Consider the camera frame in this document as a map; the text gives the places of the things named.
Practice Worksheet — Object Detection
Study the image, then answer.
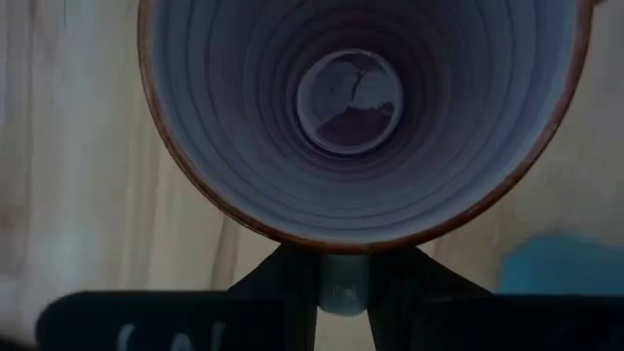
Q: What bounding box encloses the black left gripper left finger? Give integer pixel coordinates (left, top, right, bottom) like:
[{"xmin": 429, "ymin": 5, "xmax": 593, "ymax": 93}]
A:
[{"xmin": 36, "ymin": 245, "xmax": 321, "ymax": 351}]

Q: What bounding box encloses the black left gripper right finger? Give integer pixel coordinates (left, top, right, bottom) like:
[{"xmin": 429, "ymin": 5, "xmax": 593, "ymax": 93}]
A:
[{"xmin": 366, "ymin": 247, "xmax": 624, "ymax": 351}]

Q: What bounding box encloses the light blue cup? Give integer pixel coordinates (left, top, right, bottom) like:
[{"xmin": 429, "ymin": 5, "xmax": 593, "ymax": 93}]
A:
[{"xmin": 496, "ymin": 233, "xmax": 624, "ymax": 296}]

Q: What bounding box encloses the purple mug brown rim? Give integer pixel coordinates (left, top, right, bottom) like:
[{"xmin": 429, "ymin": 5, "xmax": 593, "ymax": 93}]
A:
[{"xmin": 137, "ymin": 0, "xmax": 594, "ymax": 316}]

